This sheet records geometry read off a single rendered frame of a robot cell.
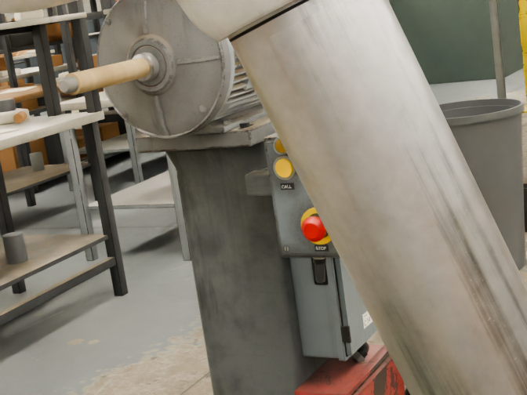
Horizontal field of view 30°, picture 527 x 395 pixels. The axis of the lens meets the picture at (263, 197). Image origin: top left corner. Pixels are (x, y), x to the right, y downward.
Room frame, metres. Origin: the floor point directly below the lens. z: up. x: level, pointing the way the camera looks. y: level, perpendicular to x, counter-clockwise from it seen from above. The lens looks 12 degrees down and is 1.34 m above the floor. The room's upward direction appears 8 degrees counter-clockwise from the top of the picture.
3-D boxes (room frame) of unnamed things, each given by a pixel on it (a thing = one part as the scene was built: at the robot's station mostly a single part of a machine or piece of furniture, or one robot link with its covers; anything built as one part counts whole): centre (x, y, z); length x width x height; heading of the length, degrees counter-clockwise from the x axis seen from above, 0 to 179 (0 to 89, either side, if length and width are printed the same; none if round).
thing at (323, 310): (1.79, -0.11, 0.93); 0.15 x 0.10 x 0.55; 151
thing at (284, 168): (1.52, -0.04, 1.07); 0.03 x 0.01 x 0.03; 61
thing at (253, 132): (1.86, 0.02, 1.11); 0.36 x 0.24 x 0.04; 151
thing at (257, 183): (1.64, -0.06, 1.02); 0.19 x 0.04 x 0.04; 61
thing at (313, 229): (1.49, -0.07, 0.98); 0.04 x 0.04 x 0.04; 61
